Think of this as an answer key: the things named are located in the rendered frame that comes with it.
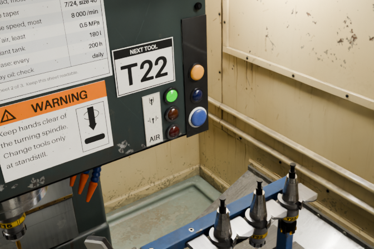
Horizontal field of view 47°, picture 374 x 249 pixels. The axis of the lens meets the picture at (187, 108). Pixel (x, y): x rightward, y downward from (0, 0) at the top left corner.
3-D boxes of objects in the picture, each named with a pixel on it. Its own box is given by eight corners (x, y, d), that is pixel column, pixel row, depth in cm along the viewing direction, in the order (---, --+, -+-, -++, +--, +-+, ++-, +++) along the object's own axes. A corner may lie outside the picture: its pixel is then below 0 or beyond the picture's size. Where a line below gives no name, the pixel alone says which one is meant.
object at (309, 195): (321, 198, 112) (321, 195, 111) (307, 205, 109) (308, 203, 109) (301, 185, 117) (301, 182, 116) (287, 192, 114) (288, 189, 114)
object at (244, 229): (259, 233, 101) (259, 230, 100) (241, 242, 98) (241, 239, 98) (239, 217, 106) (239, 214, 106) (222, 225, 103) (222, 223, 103)
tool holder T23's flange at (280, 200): (289, 195, 114) (290, 187, 113) (306, 207, 110) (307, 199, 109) (272, 204, 111) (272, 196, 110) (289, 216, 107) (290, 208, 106)
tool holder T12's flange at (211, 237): (226, 229, 104) (226, 220, 102) (241, 244, 99) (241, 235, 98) (204, 238, 101) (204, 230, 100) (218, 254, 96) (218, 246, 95)
